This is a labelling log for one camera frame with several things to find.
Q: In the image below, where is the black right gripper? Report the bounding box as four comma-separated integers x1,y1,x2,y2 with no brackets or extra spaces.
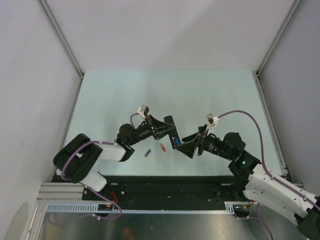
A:
175,124,234,161

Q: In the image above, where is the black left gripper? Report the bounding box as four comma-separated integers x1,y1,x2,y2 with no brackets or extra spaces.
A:
128,114,176,146

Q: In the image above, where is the blue AAA battery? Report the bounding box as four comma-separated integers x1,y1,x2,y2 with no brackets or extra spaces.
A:
174,136,180,146

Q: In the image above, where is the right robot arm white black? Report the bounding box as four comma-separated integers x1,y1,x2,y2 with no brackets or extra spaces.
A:
170,126,320,240

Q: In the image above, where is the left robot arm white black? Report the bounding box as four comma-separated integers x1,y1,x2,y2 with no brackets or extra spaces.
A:
53,115,176,200

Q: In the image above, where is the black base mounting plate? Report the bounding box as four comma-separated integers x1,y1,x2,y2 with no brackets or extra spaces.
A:
51,174,251,204

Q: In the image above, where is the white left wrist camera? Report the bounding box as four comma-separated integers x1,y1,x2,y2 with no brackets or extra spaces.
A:
137,105,149,119

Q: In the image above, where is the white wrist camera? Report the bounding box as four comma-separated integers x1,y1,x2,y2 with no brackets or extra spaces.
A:
137,105,149,119
205,113,219,134

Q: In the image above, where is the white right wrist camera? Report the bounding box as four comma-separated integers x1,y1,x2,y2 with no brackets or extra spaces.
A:
205,113,219,134

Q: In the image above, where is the white slotted cable duct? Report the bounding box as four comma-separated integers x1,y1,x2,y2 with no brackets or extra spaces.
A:
46,202,235,214

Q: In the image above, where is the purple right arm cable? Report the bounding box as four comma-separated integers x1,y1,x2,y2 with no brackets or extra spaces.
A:
217,110,320,240

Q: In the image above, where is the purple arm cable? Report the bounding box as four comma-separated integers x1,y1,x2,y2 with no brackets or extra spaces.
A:
217,110,320,240
47,112,141,226

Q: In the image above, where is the aluminium front rail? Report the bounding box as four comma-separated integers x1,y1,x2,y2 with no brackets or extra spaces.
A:
36,182,84,203

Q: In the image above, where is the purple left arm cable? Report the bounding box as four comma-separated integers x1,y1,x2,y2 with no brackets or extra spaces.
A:
47,112,141,226

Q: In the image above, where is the left aluminium frame post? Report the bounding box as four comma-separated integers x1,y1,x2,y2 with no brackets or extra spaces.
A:
37,0,85,80

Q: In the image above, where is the aluminium frame post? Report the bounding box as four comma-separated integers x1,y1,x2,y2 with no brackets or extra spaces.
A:
37,0,85,80
255,0,305,76

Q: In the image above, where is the right aluminium frame post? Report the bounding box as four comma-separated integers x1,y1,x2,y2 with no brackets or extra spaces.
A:
255,0,305,76

